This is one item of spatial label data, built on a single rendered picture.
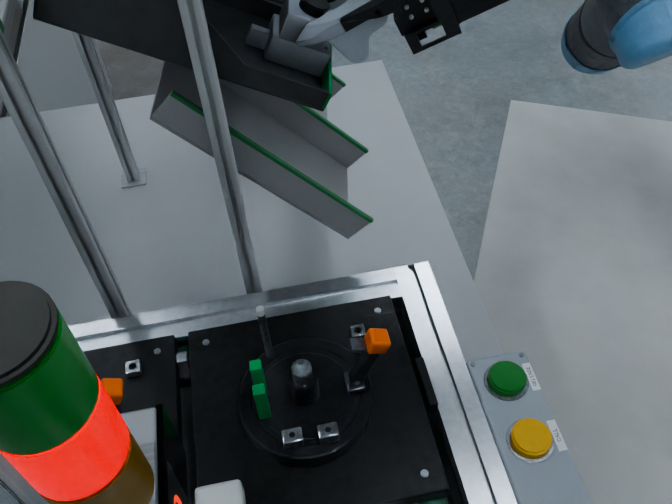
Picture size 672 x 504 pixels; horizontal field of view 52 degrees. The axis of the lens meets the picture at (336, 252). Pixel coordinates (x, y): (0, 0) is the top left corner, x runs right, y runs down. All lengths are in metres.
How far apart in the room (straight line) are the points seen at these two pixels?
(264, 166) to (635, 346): 0.52
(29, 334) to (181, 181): 0.89
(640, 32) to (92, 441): 0.54
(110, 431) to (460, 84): 2.54
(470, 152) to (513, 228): 1.44
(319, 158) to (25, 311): 0.66
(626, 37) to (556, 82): 2.19
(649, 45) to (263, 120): 0.44
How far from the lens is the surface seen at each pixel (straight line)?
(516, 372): 0.78
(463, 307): 0.96
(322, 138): 0.91
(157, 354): 0.81
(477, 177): 2.40
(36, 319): 0.29
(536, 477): 0.74
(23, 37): 1.77
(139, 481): 0.39
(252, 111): 0.87
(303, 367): 0.68
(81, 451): 0.33
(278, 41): 0.73
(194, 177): 1.16
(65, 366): 0.29
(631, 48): 0.68
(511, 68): 2.91
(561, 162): 1.18
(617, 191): 1.16
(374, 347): 0.66
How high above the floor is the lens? 1.63
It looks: 49 degrees down
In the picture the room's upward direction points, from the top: 4 degrees counter-clockwise
